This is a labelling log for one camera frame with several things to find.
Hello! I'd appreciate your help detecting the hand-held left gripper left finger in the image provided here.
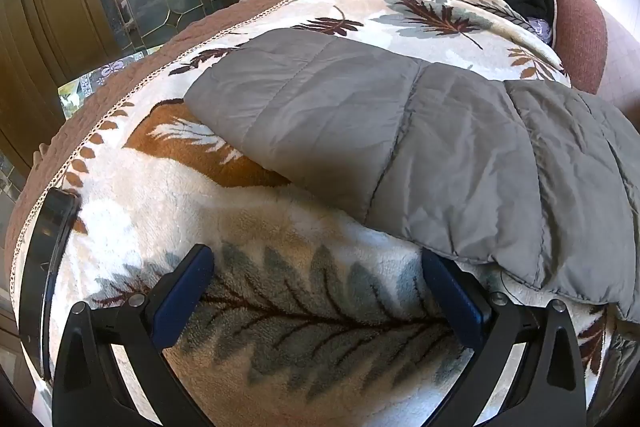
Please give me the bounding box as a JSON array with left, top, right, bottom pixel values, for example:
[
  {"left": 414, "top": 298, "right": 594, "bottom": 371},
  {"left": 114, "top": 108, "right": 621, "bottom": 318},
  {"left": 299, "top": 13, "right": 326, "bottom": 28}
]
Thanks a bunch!
[{"left": 52, "top": 243, "right": 216, "bottom": 427}]

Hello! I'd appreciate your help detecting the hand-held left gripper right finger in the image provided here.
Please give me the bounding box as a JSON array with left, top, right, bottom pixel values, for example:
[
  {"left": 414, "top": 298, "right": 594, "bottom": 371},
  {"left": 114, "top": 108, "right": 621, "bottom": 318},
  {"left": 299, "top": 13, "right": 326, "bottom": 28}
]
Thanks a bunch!
[{"left": 421, "top": 248, "right": 587, "bottom": 427}]

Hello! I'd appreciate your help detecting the grey quilted jacket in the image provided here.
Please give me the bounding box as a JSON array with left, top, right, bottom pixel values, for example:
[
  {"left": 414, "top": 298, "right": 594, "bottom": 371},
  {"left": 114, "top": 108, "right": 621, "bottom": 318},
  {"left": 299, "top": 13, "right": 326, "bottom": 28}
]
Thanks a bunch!
[{"left": 184, "top": 28, "right": 640, "bottom": 323}]

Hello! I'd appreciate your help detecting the leaf print fleece blanket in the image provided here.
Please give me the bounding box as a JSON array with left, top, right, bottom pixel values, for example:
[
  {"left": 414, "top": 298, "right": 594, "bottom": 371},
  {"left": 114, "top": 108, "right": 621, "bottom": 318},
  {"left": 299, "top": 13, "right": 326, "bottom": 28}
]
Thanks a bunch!
[{"left": 10, "top": 0, "right": 621, "bottom": 427}]

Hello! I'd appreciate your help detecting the black smartphone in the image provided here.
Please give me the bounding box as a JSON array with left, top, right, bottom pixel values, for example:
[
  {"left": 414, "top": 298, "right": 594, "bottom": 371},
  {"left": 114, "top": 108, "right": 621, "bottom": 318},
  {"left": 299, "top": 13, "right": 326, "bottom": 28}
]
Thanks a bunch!
[{"left": 17, "top": 187, "right": 81, "bottom": 383}]

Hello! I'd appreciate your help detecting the lilac patterned cloth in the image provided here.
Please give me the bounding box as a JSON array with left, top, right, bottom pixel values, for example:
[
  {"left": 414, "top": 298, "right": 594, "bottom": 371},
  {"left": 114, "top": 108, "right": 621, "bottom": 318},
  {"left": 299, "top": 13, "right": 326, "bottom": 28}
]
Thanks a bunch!
[{"left": 529, "top": 18, "right": 553, "bottom": 45}]

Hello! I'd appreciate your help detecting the pink sofa back cushion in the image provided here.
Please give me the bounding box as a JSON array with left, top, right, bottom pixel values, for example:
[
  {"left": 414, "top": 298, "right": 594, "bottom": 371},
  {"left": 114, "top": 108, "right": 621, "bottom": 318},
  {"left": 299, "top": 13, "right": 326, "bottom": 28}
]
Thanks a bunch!
[{"left": 552, "top": 0, "right": 608, "bottom": 95}]

